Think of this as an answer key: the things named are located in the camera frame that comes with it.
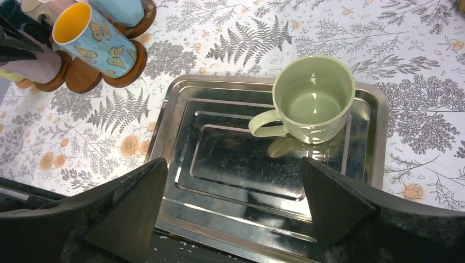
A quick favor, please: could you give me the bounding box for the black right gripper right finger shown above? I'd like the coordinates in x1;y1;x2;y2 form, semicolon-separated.
300;157;464;262

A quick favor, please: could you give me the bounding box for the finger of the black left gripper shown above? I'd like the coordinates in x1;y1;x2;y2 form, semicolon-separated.
1;16;43;66

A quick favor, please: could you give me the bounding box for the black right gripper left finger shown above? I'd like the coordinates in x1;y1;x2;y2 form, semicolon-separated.
1;158;168;262

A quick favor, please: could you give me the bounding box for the dark green mug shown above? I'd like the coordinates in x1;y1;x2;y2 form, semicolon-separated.
1;0;36;30

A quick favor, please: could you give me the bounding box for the purple grey mug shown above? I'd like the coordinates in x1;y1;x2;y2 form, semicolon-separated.
1;30;61;84

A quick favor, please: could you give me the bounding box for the light wooden coaster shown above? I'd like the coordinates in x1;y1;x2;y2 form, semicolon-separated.
15;78;34;89

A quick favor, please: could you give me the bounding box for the blue mug yellow inside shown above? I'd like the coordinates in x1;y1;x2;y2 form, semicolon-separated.
52;2;137;78

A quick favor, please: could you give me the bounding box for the light blue mug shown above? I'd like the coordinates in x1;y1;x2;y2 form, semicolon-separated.
89;0;145;27

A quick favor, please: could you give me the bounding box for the reddish brown coaster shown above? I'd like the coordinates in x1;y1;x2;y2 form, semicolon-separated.
103;39;148;88

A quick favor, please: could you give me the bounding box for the light green mug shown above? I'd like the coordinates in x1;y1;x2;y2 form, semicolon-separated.
248;55;356;144

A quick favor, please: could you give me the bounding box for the scratched dark brown coaster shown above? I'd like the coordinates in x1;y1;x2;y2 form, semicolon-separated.
114;0;157;39

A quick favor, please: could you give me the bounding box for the green mug white inside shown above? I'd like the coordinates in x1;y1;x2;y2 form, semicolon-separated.
0;68;25;82

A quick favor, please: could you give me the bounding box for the pink mug white inside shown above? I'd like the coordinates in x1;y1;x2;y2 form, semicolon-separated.
46;0;77;15

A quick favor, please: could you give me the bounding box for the metal tray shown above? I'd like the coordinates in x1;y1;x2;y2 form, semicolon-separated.
150;75;388;262

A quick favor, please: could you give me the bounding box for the floral tablecloth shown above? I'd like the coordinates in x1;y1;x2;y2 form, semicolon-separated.
1;1;464;211

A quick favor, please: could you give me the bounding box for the gold microphone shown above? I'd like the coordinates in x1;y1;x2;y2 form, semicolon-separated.
456;0;465;14

